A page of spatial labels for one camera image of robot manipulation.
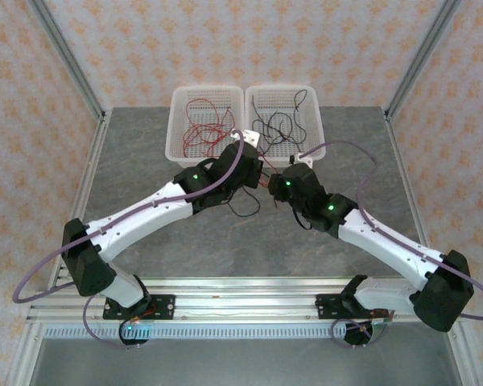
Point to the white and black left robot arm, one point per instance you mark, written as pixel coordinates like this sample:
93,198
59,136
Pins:
145,213

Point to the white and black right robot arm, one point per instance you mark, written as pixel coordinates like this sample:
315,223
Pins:
386,245

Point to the white perforated plastic basket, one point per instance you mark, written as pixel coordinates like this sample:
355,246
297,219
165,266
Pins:
281,100
177,120

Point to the aluminium table edge rail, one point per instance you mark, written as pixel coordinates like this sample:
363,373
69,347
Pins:
404,181
84,181

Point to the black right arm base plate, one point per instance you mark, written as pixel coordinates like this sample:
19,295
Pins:
330,305

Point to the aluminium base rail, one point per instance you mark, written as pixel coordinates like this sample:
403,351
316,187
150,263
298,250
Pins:
241,299

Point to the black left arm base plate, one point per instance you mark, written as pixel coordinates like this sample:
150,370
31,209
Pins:
165,307

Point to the aluminium frame post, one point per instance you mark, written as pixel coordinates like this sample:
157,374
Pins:
422,60
69,60

